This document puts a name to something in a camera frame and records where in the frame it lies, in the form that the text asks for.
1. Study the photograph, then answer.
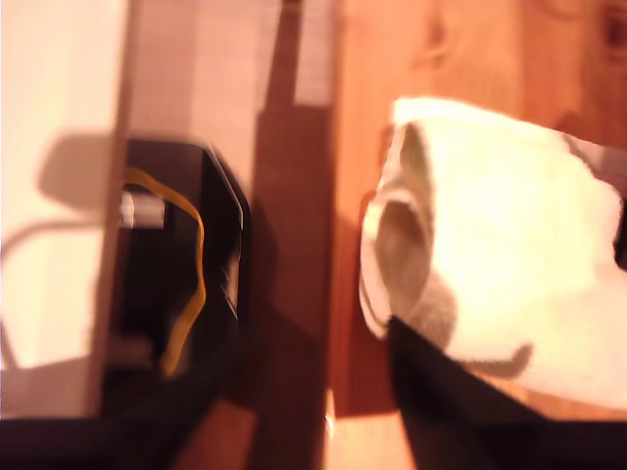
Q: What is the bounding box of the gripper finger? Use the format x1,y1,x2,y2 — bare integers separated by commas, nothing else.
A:
97,337,237,470
389,316,550,428

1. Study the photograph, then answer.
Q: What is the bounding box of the yellow wire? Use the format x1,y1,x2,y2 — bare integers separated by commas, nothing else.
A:
121,166,207,376

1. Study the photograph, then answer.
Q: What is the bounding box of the black electronics box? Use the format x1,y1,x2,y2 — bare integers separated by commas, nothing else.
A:
117,139,252,376

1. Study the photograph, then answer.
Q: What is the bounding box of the cream terry tea towel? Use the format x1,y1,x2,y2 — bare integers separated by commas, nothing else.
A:
360,95,627,412

